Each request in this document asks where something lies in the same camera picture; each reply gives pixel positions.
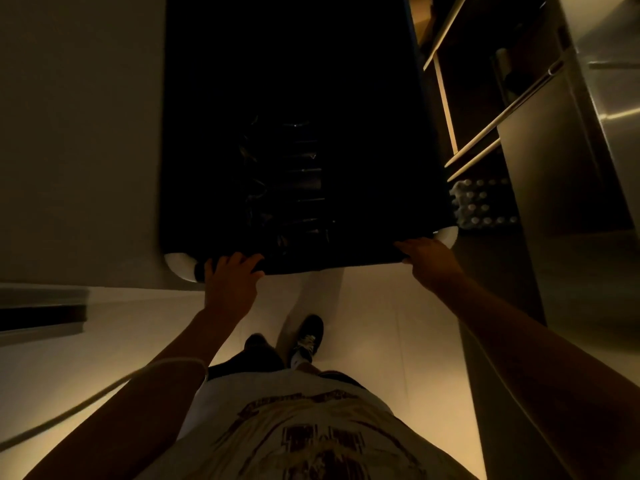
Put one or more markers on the person's right hand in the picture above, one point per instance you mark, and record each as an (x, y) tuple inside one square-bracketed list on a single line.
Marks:
[(432, 267)]

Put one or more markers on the person's left hand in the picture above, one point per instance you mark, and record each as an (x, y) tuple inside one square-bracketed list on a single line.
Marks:
[(231, 289)]

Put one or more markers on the person's left little finger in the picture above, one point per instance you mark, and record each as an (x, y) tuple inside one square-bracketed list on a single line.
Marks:
[(209, 270)]

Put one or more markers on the person's left middle finger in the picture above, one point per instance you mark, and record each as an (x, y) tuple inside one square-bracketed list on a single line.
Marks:
[(236, 261)]

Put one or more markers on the person's right thumb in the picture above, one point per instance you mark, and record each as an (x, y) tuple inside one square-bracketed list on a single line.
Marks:
[(404, 250)]

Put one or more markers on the large black cart bin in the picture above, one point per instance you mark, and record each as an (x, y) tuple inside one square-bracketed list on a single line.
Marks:
[(300, 69)]

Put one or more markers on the person's left forearm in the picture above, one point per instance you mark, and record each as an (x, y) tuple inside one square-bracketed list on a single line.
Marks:
[(150, 389)]

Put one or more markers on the person's right forearm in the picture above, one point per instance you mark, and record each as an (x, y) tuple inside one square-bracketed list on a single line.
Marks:
[(545, 374)]

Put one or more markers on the pack of water bottles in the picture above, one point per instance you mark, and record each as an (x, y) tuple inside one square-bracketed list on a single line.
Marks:
[(482, 204)]

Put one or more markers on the black bags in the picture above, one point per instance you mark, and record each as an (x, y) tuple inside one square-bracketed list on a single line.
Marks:
[(287, 184)]

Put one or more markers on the black shorts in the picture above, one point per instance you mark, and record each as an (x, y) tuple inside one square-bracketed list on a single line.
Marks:
[(260, 357)]

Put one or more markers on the black sneaker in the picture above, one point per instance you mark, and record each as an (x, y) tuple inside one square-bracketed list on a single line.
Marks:
[(308, 337)]

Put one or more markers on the white printed t-shirt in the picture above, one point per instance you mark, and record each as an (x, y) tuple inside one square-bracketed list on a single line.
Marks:
[(305, 429)]

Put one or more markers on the stainless steel cabinet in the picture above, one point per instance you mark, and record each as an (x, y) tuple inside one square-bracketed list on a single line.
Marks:
[(575, 144)]

